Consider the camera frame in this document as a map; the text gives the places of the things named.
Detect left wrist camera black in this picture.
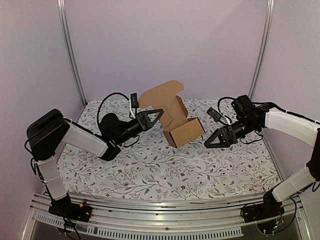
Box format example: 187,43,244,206
129,93,139,119

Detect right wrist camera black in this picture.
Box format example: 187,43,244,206
206,107,232,125

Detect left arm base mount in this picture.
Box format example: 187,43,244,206
48,193,92,223

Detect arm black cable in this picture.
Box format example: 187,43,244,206
216,96,237,113
97,92,132,126

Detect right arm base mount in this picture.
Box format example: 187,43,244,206
240,194,285,223

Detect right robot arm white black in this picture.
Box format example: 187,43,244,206
204,95,320,218

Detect floral patterned table mat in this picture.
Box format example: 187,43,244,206
44,98,280,201

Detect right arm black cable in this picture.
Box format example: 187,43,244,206
216,96,237,113

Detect brown cardboard box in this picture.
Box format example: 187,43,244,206
138,80,205,149

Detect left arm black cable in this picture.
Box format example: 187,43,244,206
97,92,132,126

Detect aluminium frame post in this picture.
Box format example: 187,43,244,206
57,0,88,107
248,0,275,100

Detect front aluminium rail base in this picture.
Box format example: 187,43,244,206
21,192,313,240

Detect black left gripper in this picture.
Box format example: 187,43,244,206
113,108,163,146

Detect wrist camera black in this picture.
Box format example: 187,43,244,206
129,93,139,119
206,107,232,125

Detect left aluminium frame post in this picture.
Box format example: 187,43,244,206
57,0,88,107

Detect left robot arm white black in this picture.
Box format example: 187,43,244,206
24,109,164,217

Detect right aluminium frame post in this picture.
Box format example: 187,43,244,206
248,0,275,100

